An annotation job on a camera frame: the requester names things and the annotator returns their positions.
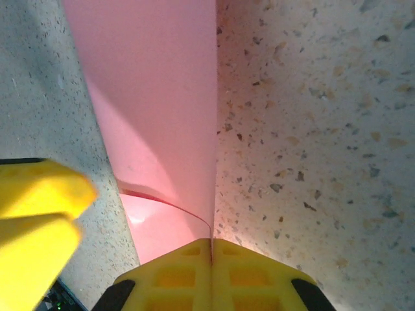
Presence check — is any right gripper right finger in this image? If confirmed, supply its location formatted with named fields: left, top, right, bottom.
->
left=212, top=238, right=337, bottom=311

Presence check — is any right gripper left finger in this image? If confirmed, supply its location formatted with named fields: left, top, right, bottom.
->
left=93, top=238, right=213, bottom=311

